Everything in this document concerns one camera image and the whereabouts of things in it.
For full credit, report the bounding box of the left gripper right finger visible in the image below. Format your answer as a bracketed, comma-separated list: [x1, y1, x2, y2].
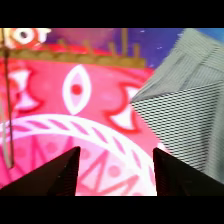
[152, 147, 224, 197]

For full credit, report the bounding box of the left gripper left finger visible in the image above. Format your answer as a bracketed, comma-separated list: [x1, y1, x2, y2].
[0, 145, 82, 197]

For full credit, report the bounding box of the white striped shirt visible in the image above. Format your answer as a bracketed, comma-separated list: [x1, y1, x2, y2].
[130, 27, 224, 185]

